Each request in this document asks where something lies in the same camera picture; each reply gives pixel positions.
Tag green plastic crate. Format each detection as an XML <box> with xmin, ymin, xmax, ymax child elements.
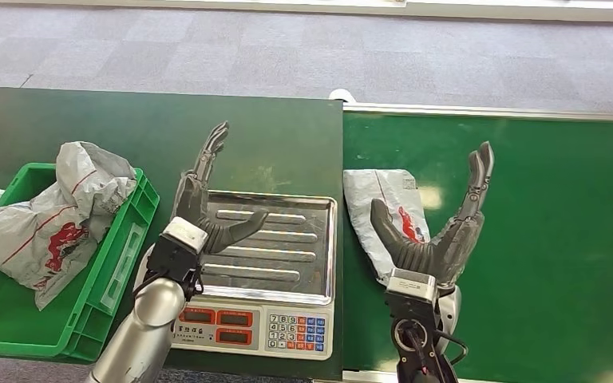
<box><xmin>0</xmin><ymin>162</ymin><xmax>161</xmax><ymax>365</ymax></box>

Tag green conveyor belt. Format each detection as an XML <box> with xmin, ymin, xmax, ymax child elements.
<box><xmin>342</xmin><ymin>112</ymin><xmax>613</xmax><ymax>383</ymax></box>

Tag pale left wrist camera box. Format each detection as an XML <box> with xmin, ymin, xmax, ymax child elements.
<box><xmin>162</xmin><ymin>215</ymin><xmax>209</xmax><ymax>255</ymax></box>

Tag white electronic scale base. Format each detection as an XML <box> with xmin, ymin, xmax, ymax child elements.
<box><xmin>170</xmin><ymin>293</ymin><xmax>335</xmax><ymax>362</ymax></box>

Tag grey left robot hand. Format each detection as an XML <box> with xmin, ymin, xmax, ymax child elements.
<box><xmin>171</xmin><ymin>121</ymin><xmax>271</xmax><ymax>255</ymax></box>

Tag steel scale tray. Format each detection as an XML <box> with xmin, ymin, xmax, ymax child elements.
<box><xmin>142</xmin><ymin>189</ymin><xmax>338</xmax><ymax>308</ymax></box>

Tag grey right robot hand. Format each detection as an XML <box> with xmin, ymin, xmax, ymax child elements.
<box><xmin>370</xmin><ymin>140</ymin><xmax>496</xmax><ymax>290</ymax></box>

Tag aluminium conveyor frame rail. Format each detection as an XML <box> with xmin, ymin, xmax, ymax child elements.
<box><xmin>342</xmin><ymin>102</ymin><xmax>613</xmax><ymax>123</ymax></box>
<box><xmin>341</xmin><ymin>369</ymin><xmax>408</xmax><ymax>383</ymax></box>

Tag large white red-printed courier bag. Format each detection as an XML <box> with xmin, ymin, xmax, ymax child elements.
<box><xmin>0</xmin><ymin>140</ymin><xmax>138</xmax><ymax>312</ymax></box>

